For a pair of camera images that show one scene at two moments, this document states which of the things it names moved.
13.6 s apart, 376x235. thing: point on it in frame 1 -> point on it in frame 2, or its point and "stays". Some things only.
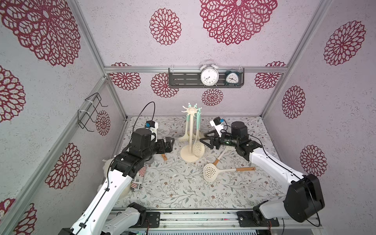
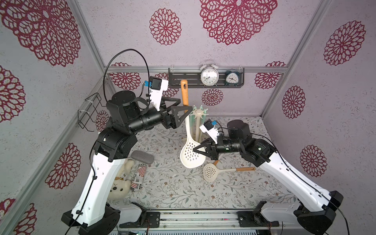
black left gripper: [168, 145] -> [172, 121]
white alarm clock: [209, 75] stays
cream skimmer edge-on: [210, 171] stays
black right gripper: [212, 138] -> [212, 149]
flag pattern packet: [137, 182] stays
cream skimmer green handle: [185, 138] -> [192, 123]
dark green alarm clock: [232, 77] stays
